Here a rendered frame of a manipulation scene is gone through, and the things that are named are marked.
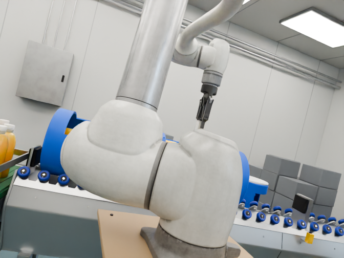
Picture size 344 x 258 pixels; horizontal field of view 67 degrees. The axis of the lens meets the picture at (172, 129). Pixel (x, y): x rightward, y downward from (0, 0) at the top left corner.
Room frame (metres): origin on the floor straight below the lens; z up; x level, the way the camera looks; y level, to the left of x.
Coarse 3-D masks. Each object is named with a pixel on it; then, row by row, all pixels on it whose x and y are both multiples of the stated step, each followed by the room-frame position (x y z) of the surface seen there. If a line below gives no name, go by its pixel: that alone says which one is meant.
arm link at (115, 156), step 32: (160, 0) 0.60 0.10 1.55; (160, 32) 0.59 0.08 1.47; (128, 64) 0.59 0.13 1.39; (160, 64) 0.59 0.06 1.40; (128, 96) 0.56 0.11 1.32; (160, 96) 0.61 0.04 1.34; (96, 128) 0.53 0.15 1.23; (128, 128) 0.53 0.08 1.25; (160, 128) 0.58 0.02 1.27; (64, 160) 0.54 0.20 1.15; (96, 160) 0.51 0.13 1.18; (128, 160) 0.51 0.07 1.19; (96, 192) 0.54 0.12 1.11; (128, 192) 0.51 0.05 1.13
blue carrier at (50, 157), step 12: (60, 120) 1.03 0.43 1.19; (72, 120) 1.23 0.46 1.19; (84, 120) 1.22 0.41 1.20; (48, 132) 0.99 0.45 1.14; (60, 132) 1.01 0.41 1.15; (48, 144) 0.99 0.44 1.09; (60, 144) 1.00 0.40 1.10; (48, 156) 1.00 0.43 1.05; (240, 156) 1.22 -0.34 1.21; (48, 168) 1.03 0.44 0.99; (60, 168) 1.03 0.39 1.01
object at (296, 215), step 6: (294, 198) 1.42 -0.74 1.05; (300, 198) 1.38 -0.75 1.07; (306, 198) 1.36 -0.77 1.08; (294, 204) 1.41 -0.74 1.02; (300, 204) 1.36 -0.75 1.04; (306, 204) 1.34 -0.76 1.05; (312, 204) 1.34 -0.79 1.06; (294, 210) 1.42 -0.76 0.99; (300, 210) 1.35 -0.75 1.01; (306, 210) 1.34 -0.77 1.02; (294, 216) 1.41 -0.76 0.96; (300, 216) 1.37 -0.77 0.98; (306, 216) 1.34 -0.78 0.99; (294, 222) 1.40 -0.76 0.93; (306, 222) 1.34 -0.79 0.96; (306, 228) 1.34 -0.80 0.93
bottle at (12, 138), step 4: (8, 132) 1.06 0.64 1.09; (12, 132) 1.08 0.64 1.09; (8, 136) 1.06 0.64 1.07; (12, 136) 1.07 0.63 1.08; (8, 140) 1.05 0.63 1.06; (12, 140) 1.07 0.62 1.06; (8, 144) 1.05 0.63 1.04; (12, 144) 1.07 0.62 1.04; (8, 148) 1.06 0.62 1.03; (12, 148) 1.07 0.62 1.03; (8, 152) 1.06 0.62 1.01; (12, 152) 1.08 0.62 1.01; (8, 156) 1.06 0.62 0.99; (12, 156) 1.09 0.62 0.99; (8, 160) 1.07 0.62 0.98; (8, 168) 1.08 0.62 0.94; (4, 172) 1.06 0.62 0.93; (8, 172) 1.09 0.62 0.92; (4, 176) 1.07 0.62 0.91
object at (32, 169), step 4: (32, 148) 1.06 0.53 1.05; (36, 148) 1.09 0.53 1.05; (40, 148) 1.12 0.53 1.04; (32, 152) 1.06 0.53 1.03; (36, 152) 1.07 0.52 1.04; (40, 152) 1.13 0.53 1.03; (32, 156) 1.07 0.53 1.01; (36, 156) 1.08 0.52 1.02; (32, 160) 1.07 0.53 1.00; (36, 160) 1.09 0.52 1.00; (28, 164) 1.06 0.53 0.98; (32, 164) 1.07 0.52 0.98; (36, 164) 1.11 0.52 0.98; (32, 168) 1.12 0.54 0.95; (32, 172) 1.13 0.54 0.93
